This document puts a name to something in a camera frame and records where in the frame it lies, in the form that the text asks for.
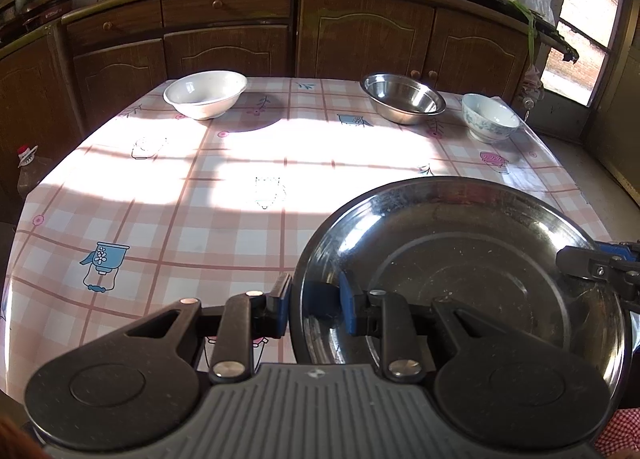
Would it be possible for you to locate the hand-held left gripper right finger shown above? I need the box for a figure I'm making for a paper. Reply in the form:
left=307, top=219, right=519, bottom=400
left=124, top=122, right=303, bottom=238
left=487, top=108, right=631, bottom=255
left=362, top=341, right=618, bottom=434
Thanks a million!
left=339, top=271, right=506, bottom=382

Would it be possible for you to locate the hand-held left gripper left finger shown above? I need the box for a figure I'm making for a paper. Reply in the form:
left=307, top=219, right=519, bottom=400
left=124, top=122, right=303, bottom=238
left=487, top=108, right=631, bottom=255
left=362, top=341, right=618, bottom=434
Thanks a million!
left=125, top=271, right=293, bottom=386

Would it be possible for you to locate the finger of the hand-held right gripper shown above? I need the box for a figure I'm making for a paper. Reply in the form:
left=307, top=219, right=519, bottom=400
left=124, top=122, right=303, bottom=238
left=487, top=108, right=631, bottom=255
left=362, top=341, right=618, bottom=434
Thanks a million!
left=595, top=240, right=640, bottom=260
left=556, top=246, right=640, bottom=312

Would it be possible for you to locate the steel plate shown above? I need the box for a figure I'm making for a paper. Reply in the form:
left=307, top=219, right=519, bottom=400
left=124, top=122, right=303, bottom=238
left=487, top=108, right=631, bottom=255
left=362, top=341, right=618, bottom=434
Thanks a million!
left=290, top=175, right=627, bottom=397

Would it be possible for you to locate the steel bowl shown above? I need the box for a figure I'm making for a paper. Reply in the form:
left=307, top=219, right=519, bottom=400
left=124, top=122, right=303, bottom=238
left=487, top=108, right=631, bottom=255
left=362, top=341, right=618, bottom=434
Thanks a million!
left=360, top=73, right=447, bottom=126

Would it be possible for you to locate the metal door leaf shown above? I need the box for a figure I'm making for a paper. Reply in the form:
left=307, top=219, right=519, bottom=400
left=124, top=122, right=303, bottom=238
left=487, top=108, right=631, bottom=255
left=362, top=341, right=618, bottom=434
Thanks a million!
left=582, top=0, right=640, bottom=200

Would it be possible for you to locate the red checked garment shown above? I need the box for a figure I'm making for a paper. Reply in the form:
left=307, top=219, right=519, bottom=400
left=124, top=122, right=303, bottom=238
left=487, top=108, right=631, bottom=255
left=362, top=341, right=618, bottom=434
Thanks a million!
left=600, top=408, right=640, bottom=459

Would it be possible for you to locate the floral porcelain bowl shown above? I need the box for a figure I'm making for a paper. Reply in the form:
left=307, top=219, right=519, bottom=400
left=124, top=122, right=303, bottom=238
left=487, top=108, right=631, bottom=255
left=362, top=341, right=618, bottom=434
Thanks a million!
left=461, top=93, right=521, bottom=144

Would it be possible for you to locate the pink hanging cloth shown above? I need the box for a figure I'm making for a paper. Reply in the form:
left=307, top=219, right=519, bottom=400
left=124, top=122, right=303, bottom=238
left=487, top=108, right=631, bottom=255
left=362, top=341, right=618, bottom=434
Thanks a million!
left=520, top=64, right=546, bottom=100

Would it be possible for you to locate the white bowl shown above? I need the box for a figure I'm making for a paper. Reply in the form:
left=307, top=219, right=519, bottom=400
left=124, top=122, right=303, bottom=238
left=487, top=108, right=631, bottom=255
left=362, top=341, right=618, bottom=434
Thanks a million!
left=163, top=70, right=248, bottom=120

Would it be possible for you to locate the green onion leaf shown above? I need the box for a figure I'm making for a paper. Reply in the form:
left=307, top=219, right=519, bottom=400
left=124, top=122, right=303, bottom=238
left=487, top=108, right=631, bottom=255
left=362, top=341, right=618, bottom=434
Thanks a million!
left=505, top=0, right=536, bottom=62

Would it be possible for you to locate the glass paned door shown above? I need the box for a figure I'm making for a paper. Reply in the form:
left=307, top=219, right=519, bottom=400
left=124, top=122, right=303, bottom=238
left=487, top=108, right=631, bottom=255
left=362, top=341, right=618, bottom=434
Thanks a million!
left=542, top=0, right=626, bottom=107

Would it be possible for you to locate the wooden cabinet with drawers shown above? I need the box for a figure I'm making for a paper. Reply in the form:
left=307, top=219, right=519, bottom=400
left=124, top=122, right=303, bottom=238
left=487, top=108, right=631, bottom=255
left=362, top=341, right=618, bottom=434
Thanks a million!
left=60, top=0, right=298, bottom=132

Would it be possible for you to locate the wooden two-door cabinet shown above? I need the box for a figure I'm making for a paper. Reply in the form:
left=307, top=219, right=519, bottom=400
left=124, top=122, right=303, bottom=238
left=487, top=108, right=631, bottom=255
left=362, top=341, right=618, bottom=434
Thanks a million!
left=297, top=0, right=538, bottom=104

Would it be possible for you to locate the oil bottle with red cap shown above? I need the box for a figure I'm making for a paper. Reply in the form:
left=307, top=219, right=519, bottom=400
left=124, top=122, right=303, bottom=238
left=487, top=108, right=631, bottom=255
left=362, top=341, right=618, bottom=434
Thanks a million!
left=17, top=145, right=56, bottom=200

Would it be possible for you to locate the reddish brown cloth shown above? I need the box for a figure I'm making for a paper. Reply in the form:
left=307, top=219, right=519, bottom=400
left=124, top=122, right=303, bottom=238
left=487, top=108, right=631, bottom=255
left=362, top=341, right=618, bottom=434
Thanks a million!
left=0, top=416, right=41, bottom=459

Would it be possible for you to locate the wide wooden drawer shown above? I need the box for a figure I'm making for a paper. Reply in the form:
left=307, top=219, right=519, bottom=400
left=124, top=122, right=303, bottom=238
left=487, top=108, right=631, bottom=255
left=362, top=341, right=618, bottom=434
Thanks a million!
left=162, top=0, right=293, bottom=27

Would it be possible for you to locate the angled wooden cabinet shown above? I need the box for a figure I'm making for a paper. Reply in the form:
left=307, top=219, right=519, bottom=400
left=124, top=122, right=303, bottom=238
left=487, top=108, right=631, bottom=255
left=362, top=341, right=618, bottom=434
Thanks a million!
left=0, top=31, right=86, bottom=224

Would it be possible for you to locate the small wooden drawer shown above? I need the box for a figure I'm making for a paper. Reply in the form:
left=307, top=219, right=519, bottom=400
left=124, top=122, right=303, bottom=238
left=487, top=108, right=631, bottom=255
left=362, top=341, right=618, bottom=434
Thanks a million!
left=67, top=1, right=163, bottom=44

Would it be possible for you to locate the dark red induction cooker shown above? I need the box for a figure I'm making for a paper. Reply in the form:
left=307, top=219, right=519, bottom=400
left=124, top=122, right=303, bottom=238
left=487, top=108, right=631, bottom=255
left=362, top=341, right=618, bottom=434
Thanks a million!
left=0, top=4, right=66, bottom=34

